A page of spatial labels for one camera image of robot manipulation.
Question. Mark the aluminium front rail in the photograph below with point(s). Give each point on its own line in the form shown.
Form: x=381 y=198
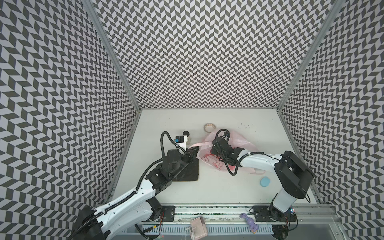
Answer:
x=311 y=214

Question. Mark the pink small box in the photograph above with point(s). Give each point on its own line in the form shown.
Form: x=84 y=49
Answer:
x=198 y=229

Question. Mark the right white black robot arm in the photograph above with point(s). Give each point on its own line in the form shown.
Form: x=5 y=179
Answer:
x=294 y=175

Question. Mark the tape roll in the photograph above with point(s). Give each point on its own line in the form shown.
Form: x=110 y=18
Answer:
x=209 y=127

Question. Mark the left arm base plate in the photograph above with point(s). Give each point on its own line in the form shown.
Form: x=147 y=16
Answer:
x=165 y=213

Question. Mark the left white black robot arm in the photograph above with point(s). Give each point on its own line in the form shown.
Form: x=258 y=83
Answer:
x=138 y=204

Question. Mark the pink plastic bag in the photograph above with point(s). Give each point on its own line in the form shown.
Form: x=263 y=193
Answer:
x=205 y=155

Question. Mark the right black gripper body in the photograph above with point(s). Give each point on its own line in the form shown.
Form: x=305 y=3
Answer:
x=218 y=147

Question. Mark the purple toy figure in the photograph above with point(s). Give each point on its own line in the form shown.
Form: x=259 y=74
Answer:
x=251 y=223

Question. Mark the black rectangular tray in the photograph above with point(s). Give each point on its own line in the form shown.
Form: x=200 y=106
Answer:
x=190 y=173

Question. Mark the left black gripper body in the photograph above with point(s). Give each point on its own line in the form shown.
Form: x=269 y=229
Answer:
x=184 y=161

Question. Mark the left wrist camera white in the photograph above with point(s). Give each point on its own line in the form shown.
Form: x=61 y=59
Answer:
x=181 y=141

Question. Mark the light blue oval object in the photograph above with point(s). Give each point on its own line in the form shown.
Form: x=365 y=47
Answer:
x=264 y=182

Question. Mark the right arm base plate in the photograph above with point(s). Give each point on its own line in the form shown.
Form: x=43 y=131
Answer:
x=264 y=213

